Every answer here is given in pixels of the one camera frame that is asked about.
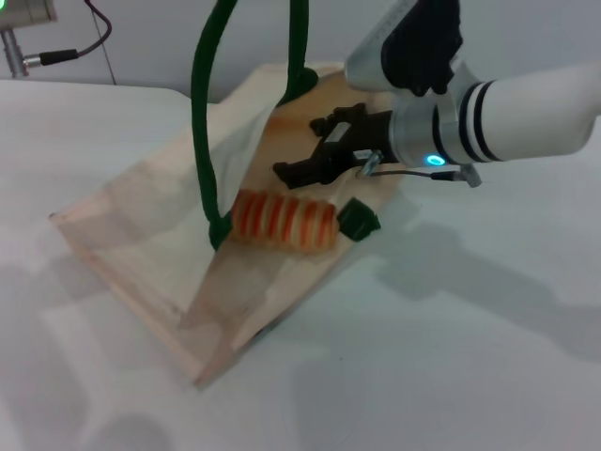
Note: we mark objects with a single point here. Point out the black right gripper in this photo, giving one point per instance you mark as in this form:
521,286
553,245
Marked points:
371,136

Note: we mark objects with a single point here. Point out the orange and cream striped bread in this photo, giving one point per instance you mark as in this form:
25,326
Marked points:
282,221

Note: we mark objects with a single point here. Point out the white and silver right arm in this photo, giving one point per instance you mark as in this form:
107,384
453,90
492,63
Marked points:
526,117

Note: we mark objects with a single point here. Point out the silver metal post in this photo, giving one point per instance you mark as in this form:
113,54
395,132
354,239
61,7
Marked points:
11,54

